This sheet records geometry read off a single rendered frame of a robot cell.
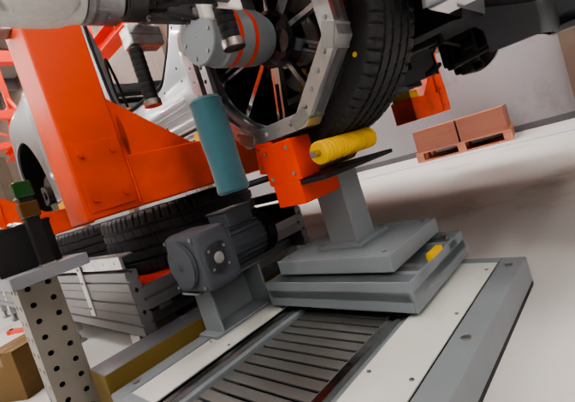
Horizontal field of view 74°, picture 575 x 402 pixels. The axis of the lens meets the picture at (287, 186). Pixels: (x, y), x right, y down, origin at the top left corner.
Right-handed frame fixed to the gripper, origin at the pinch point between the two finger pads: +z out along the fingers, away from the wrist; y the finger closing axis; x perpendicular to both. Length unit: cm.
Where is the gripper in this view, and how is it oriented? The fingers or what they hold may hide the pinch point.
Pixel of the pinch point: (219, 6)
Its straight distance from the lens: 80.4
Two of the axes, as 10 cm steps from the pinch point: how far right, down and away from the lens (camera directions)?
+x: -3.0, -9.5, -0.6
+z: 6.5, -2.5, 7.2
